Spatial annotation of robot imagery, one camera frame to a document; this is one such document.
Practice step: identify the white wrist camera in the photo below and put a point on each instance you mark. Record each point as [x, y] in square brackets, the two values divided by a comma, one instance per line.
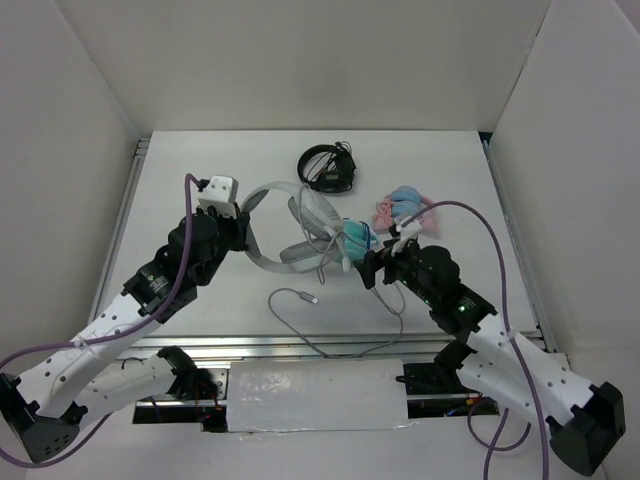
[220, 194]
[401, 235]

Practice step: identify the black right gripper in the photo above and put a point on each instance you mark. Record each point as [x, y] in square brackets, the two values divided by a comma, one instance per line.
[383, 257]

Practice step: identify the grey white over-ear headphones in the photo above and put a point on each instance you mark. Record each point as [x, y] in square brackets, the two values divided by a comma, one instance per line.
[322, 226]

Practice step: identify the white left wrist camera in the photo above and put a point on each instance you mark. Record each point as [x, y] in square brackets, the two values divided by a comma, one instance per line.
[220, 194]

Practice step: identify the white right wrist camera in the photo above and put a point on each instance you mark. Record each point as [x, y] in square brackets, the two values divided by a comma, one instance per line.
[401, 235]

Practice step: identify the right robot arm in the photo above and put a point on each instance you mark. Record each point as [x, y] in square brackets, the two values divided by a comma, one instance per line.
[582, 421]

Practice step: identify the black headphones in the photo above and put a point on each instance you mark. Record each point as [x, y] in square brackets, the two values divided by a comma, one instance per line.
[328, 168]

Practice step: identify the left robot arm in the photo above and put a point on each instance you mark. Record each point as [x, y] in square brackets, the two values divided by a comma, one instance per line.
[48, 405]

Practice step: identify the pink blue cat-ear headphones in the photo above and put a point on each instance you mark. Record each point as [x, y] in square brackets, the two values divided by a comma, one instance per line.
[403, 202]

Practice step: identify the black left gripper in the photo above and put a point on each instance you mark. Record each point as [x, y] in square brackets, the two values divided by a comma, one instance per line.
[238, 224]

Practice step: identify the white taped cover plate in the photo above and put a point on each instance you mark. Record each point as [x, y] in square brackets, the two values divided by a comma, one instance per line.
[320, 395]

